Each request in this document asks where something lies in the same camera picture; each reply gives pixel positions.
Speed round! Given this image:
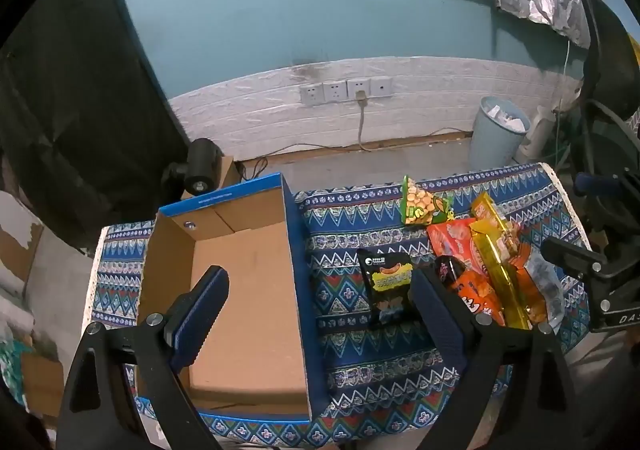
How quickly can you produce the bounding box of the blue patterned table cloth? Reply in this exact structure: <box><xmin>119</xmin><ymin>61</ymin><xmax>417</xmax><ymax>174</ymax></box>
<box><xmin>82</xmin><ymin>162</ymin><xmax>586</xmax><ymax>443</ymax></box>

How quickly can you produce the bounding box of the white plastic appliance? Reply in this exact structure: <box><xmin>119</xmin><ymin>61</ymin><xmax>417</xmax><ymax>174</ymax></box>
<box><xmin>521</xmin><ymin>106</ymin><xmax>557</xmax><ymax>162</ymax></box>

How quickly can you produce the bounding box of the brown cardboard carton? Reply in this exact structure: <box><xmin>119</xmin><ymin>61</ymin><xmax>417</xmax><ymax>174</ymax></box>
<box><xmin>19</xmin><ymin>352</ymin><xmax>66</xmax><ymax>420</ymax></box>

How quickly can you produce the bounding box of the beige plug with cable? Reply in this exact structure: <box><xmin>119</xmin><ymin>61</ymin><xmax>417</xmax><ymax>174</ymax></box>
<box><xmin>354</xmin><ymin>91</ymin><xmax>372</xmax><ymax>151</ymax></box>

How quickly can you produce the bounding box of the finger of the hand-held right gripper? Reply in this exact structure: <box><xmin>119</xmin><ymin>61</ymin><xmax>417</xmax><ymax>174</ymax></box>
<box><xmin>542</xmin><ymin>236</ymin><xmax>607</xmax><ymax>281</ymax></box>

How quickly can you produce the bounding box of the black softbox cloth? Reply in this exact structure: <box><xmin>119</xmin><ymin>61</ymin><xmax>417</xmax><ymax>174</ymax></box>
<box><xmin>0</xmin><ymin>0</ymin><xmax>193</xmax><ymax>248</ymax></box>

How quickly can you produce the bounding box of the blue cardboard box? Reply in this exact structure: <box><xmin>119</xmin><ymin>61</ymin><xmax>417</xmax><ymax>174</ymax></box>
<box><xmin>136</xmin><ymin>172</ymin><xmax>328</xmax><ymax>426</ymax></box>

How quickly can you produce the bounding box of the white orange snack packet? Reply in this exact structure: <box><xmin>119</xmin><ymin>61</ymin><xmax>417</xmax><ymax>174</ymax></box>
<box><xmin>515</xmin><ymin>244</ymin><xmax>567</xmax><ymax>327</ymax></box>

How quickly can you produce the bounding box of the teal patterned bag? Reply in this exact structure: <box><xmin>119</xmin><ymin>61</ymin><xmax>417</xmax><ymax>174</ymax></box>
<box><xmin>0</xmin><ymin>330</ymin><xmax>27</xmax><ymax>408</ymax></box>

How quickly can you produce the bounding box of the light blue trash bin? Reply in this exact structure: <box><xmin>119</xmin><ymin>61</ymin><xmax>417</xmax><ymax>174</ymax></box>
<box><xmin>467</xmin><ymin>96</ymin><xmax>532</xmax><ymax>172</ymax></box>

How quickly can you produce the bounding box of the orange snack packet black end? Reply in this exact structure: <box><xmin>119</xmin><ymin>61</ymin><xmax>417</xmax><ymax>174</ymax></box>
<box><xmin>434</xmin><ymin>255</ymin><xmax>506</xmax><ymax>327</ymax></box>

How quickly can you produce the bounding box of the green snack packet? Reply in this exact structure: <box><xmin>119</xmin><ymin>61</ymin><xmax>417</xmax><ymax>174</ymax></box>
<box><xmin>400</xmin><ymin>175</ymin><xmax>455</xmax><ymax>227</ymax></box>

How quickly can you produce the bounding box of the red snack packet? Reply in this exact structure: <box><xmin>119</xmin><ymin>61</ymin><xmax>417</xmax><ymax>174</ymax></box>
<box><xmin>426</xmin><ymin>217</ymin><xmax>488</xmax><ymax>276</ymax></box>

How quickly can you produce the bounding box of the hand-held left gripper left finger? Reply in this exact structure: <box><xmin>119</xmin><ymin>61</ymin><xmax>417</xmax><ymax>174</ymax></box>
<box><xmin>57</xmin><ymin>266</ymin><xmax>231</xmax><ymax>450</ymax></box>

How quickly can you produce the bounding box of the black floor cable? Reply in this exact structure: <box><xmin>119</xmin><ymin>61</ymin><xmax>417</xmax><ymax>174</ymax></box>
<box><xmin>239</xmin><ymin>129</ymin><xmax>474</xmax><ymax>181</ymax></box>

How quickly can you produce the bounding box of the yellow orange snack packet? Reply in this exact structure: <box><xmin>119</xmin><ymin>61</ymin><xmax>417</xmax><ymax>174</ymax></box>
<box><xmin>471</xmin><ymin>192</ymin><xmax>522</xmax><ymax>233</ymax></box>

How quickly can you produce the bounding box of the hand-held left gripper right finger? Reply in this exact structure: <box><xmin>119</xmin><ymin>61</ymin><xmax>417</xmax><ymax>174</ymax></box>
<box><xmin>410</xmin><ymin>266</ymin><xmax>583</xmax><ymax>450</ymax></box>

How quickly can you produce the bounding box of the black office chair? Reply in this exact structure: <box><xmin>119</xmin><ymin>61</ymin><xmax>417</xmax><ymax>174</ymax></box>
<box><xmin>570</xmin><ymin>0</ymin><xmax>640</xmax><ymax>243</ymax></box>

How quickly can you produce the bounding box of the long clear gold snack packet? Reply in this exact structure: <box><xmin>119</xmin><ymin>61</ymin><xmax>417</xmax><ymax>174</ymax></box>
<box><xmin>470</xmin><ymin>220</ymin><xmax>532</xmax><ymax>331</ymax></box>

